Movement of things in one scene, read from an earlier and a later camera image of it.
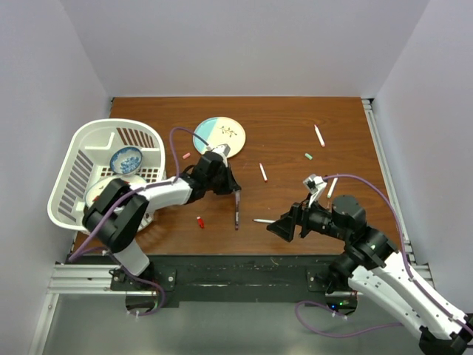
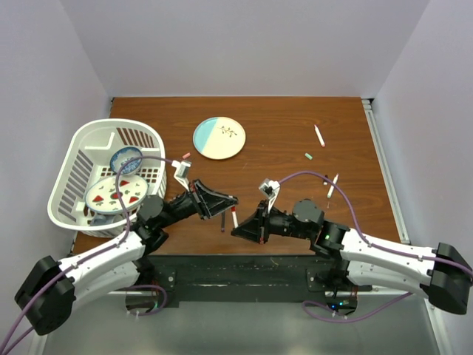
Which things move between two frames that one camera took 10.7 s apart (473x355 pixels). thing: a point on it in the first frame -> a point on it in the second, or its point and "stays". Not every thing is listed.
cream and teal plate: [220, 130] stays
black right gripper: [298, 213] -> [256, 227]
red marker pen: [263, 173] -> [234, 217]
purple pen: [236, 209] -> [223, 222]
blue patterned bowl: [126, 160] stays
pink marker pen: [318, 134] stays
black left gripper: [230, 184] -> [222, 203]
